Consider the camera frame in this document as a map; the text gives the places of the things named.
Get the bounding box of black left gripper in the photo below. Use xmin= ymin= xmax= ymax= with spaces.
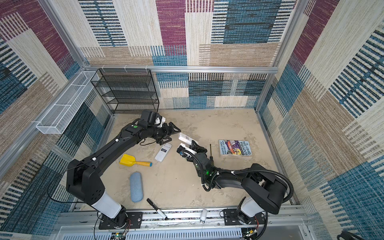
xmin=147 ymin=122 xmax=181 ymax=145

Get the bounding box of black yellow screwdriver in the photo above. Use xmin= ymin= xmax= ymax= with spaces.
xmin=210 ymin=144 xmax=214 ymax=167

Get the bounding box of white air conditioner remote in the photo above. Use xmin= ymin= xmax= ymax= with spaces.
xmin=179 ymin=133 xmax=197 ymax=154

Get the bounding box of white remote with red buttons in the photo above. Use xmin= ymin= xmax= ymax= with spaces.
xmin=155 ymin=143 xmax=172 ymax=162

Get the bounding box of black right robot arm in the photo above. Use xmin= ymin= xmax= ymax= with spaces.
xmin=177 ymin=141 xmax=294 ymax=225

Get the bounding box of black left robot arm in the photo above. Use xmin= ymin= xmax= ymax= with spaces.
xmin=66 ymin=110 xmax=181 ymax=229

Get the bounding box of colourful magazine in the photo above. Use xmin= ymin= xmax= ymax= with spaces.
xmin=219 ymin=140 xmax=252 ymax=157

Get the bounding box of yellow scraper with blue tip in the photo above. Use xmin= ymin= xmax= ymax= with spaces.
xmin=119 ymin=154 xmax=153 ymax=167

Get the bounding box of blue grey glasses case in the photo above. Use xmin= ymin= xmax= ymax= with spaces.
xmin=130 ymin=172 xmax=144 ymax=203

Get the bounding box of black marker pen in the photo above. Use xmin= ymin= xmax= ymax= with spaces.
xmin=147 ymin=198 xmax=169 ymax=220

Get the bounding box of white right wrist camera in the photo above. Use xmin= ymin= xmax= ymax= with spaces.
xmin=177 ymin=145 xmax=193 ymax=158

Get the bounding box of white cylinder on rail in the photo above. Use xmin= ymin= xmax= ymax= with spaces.
xmin=200 ymin=209 xmax=208 ymax=224

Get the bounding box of black wire mesh shelf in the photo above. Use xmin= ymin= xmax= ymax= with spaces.
xmin=91 ymin=69 xmax=160 ymax=114

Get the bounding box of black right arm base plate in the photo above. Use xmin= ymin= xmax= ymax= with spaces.
xmin=219 ymin=209 xmax=265 ymax=226

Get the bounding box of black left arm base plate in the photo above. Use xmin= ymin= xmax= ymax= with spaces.
xmin=98 ymin=212 xmax=143 ymax=230

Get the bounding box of black corrugated cable conduit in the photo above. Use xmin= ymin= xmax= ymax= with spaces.
xmin=182 ymin=148 xmax=295 ymax=240

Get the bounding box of aluminium front rail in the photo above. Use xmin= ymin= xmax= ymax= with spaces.
xmin=53 ymin=205 xmax=309 ymax=233

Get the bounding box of white wire mesh basket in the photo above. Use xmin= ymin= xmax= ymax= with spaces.
xmin=36 ymin=71 xmax=96 ymax=135

